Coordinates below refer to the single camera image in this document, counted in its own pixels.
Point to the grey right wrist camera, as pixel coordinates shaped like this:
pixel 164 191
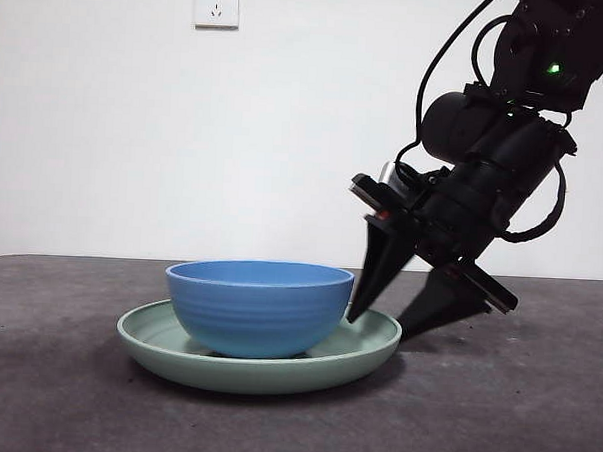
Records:
pixel 390 174

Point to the white wall socket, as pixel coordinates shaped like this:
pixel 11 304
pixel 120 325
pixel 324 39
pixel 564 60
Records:
pixel 216 7

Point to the green round plate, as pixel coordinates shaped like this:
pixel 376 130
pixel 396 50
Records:
pixel 255 376

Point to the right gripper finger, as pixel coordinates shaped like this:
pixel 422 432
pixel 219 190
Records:
pixel 385 259
pixel 443 302

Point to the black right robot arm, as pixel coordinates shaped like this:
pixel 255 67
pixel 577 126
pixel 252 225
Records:
pixel 529 46

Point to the blue ribbed bowl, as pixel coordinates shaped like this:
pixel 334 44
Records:
pixel 257 314

